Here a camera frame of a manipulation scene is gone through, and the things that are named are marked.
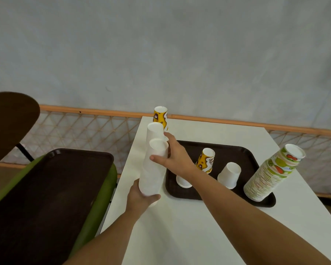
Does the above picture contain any person's left hand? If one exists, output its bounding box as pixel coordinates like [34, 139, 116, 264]
[125, 178, 161, 216]

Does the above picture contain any person's right hand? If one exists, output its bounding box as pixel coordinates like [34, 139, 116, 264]
[150, 132, 196, 179]

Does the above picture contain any plain white paper cup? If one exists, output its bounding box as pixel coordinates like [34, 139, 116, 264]
[217, 162, 242, 190]
[149, 138, 169, 159]
[176, 175, 193, 189]

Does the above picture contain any stack of white paper cups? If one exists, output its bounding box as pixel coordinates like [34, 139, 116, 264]
[138, 156, 168, 197]
[146, 122, 166, 142]

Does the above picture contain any person's left forearm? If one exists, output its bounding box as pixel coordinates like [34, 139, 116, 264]
[63, 208, 145, 265]

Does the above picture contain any person's right forearm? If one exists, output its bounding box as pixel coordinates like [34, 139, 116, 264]
[188, 163, 331, 265]

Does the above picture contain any stack of yellow printed cups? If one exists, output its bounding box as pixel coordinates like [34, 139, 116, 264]
[153, 106, 169, 133]

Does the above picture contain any yellow printed paper cup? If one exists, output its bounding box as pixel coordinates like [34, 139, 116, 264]
[195, 148, 216, 174]

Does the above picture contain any green chair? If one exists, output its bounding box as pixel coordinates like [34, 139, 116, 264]
[0, 154, 118, 258]

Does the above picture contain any dark brown plastic tray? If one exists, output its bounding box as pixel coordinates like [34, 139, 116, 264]
[165, 140, 276, 208]
[0, 148, 115, 265]

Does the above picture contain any stack of fruit printed cups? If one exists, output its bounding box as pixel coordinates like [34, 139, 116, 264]
[243, 144, 306, 202]

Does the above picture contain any black metal chair leg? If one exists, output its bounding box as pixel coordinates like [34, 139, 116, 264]
[16, 143, 35, 162]

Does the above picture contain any dark brown wooden chair back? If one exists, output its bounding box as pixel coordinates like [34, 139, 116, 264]
[0, 92, 41, 170]

